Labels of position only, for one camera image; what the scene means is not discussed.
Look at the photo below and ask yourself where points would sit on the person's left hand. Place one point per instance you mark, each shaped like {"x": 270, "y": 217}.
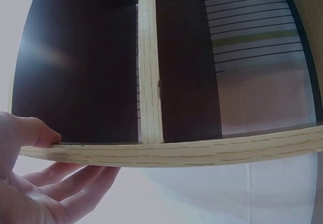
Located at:
{"x": 22, "y": 198}

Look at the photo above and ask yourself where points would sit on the light wooden shelf unit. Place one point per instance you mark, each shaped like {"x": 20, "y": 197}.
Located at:
{"x": 151, "y": 153}

